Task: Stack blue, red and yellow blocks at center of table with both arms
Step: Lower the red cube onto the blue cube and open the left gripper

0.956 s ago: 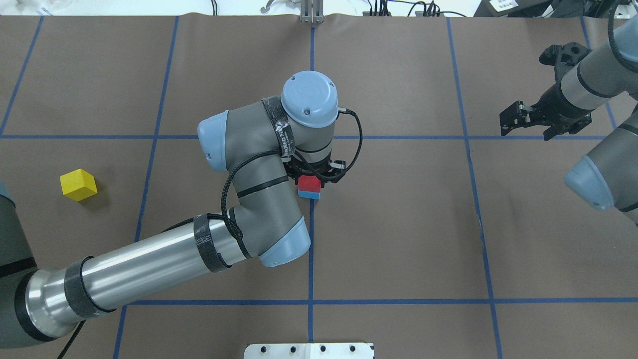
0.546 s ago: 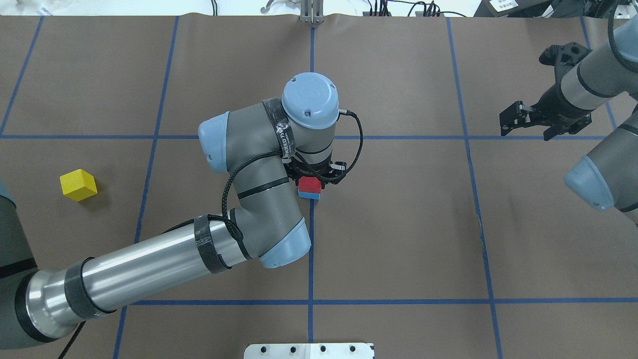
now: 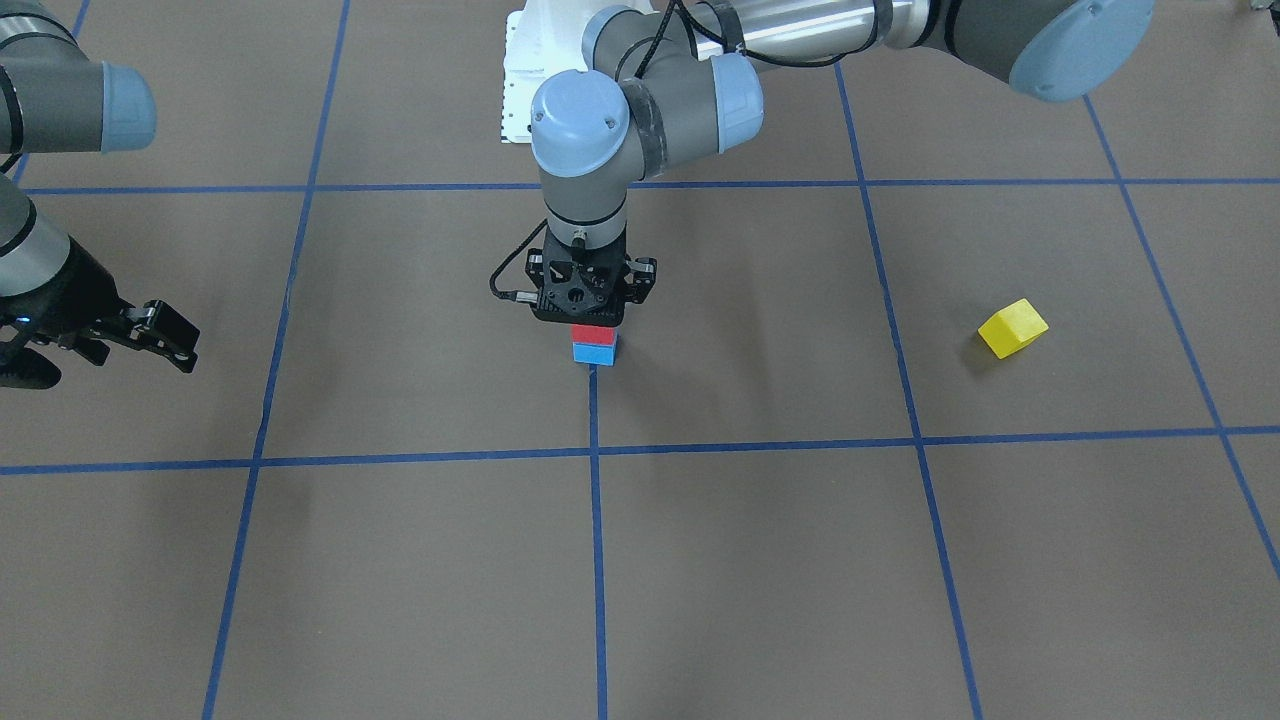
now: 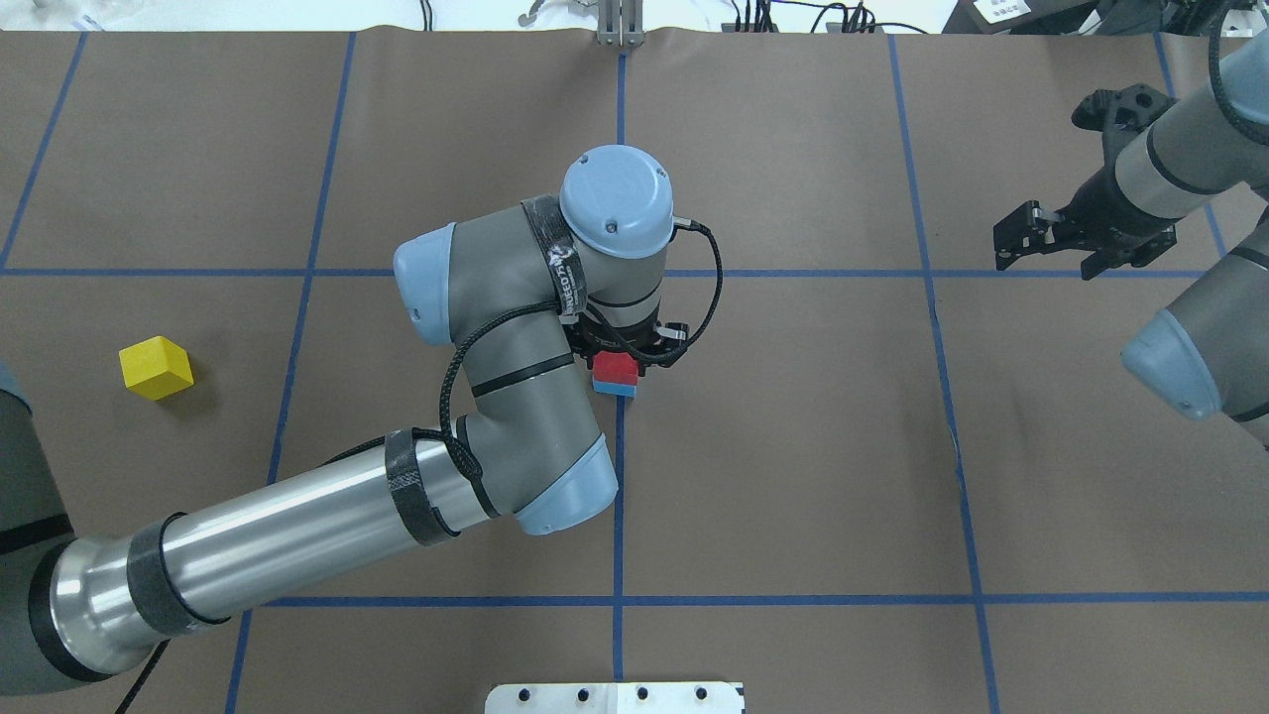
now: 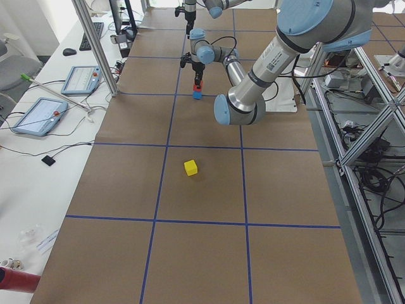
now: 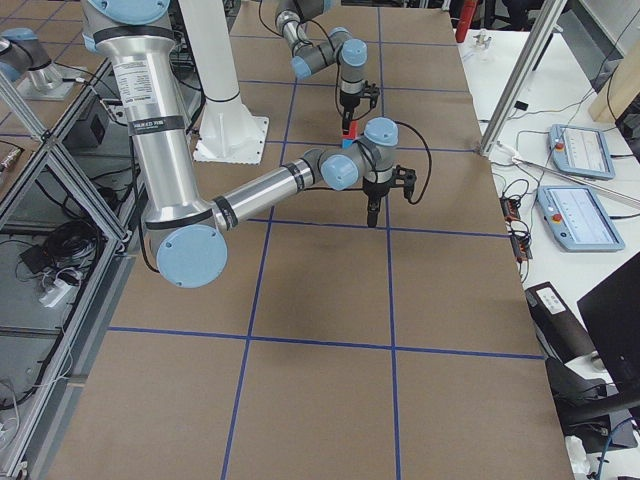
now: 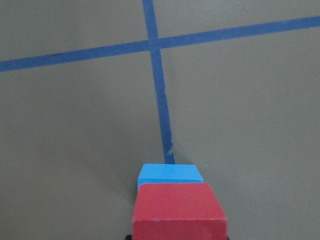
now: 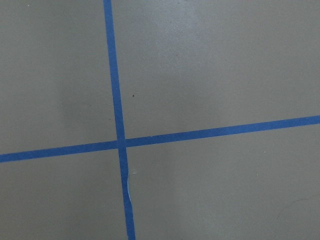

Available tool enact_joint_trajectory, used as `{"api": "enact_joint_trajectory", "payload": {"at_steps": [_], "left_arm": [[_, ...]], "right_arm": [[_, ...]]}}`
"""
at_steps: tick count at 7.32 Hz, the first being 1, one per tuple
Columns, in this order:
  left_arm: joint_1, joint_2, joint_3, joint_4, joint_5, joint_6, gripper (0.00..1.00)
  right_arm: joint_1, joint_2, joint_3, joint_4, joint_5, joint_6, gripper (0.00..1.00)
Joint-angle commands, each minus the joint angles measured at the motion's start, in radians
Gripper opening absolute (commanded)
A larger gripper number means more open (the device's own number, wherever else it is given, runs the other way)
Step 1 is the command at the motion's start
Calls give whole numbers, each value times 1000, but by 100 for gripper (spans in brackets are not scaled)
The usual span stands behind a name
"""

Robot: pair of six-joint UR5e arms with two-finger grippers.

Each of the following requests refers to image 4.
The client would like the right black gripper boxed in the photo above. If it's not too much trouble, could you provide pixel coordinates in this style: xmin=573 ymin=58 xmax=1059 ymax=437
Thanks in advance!
xmin=994 ymin=171 xmax=1178 ymax=282

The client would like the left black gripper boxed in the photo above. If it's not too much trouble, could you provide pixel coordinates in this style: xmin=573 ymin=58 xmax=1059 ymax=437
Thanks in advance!
xmin=569 ymin=309 xmax=692 ymax=370

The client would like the red cube block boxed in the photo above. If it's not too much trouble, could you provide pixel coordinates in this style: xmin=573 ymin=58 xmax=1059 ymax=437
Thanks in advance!
xmin=591 ymin=351 xmax=640 ymax=383

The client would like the blue cube block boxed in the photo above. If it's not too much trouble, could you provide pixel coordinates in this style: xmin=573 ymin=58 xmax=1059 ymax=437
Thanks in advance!
xmin=591 ymin=378 xmax=637 ymax=399

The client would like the yellow cube block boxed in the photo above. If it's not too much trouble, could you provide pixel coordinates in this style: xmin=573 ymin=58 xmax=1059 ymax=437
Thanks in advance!
xmin=118 ymin=335 xmax=195 ymax=402

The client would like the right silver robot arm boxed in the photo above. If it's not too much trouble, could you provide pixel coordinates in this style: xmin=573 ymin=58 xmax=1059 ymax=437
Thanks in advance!
xmin=992 ymin=28 xmax=1268 ymax=441

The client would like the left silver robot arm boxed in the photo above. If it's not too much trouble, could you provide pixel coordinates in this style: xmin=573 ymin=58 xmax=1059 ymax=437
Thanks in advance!
xmin=1 ymin=145 xmax=703 ymax=696

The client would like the brown paper table mat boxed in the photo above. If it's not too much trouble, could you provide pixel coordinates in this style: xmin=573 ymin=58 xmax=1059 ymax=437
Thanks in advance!
xmin=0 ymin=28 xmax=1269 ymax=714

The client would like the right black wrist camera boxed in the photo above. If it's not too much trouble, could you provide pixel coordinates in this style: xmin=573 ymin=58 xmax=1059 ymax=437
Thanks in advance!
xmin=1071 ymin=84 xmax=1178 ymax=166

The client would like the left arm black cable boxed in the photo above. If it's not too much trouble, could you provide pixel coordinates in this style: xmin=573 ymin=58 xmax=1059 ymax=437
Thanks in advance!
xmin=114 ymin=219 xmax=725 ymax=714

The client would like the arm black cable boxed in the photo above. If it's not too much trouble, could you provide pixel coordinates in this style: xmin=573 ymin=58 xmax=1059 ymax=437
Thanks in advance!
xmin=1208 ymin=0 xmax=1269 ymax=148
xmin=114 ymin=219 xmax=725 ymax=714

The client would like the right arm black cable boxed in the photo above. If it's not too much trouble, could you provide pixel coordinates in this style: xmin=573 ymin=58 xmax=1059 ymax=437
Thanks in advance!
xmin=1208 ymin=0 xmax=1269 ymax=148

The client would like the aluminium frame post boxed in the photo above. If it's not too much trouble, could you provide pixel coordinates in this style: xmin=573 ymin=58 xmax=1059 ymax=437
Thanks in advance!
xmin=594 ymin=0 xmax=646 ymax=47

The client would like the white camera stand column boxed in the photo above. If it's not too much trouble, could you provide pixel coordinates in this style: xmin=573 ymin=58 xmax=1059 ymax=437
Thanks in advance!
xmin=483 ymin=681 xmax=747 ymax=713

